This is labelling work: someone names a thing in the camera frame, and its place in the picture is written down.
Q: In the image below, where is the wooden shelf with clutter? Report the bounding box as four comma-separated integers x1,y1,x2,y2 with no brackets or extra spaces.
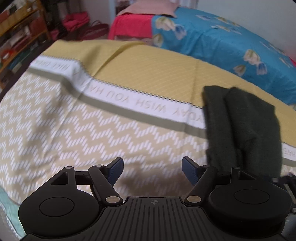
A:
1,1,51,90

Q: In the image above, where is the blue floral quilt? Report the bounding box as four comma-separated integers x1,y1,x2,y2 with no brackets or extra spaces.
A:
152,7,295,105

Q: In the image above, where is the dark green knit sweater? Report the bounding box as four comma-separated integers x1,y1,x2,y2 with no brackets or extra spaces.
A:
203,86,282,179

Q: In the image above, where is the red blanket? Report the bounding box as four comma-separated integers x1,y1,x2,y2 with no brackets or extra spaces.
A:
108,14,153,40

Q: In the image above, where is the pink clothes pile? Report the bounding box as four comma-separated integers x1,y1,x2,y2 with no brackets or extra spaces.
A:
50,11,90,41

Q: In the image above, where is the yellow beige patterned bedspread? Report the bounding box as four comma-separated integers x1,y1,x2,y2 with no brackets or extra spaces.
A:
1,40,295,240

